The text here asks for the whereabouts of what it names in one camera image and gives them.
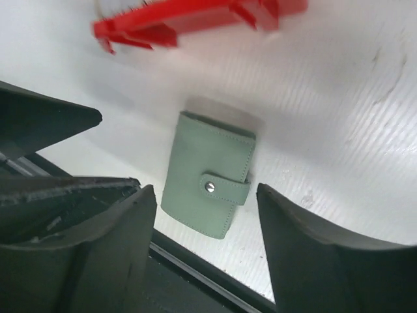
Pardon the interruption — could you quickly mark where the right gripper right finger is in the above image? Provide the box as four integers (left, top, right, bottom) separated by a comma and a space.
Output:
257, 183, 416, 312

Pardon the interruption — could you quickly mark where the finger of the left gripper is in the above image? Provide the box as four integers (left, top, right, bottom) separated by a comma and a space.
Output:
1, 177, 141, 245
1, 82, 102, 160

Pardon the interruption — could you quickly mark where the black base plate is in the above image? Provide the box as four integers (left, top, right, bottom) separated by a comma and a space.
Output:
19, 151, 278, 313

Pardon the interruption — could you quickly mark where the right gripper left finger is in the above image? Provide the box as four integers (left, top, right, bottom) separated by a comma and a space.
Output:
1, 185, 156, 312

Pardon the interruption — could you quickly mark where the red plastic card bin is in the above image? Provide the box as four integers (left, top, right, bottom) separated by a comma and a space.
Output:
92, 0, 308, 53

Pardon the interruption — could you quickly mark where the green leather card holder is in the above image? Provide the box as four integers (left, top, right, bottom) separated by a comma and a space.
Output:
161, 111, 256, 239

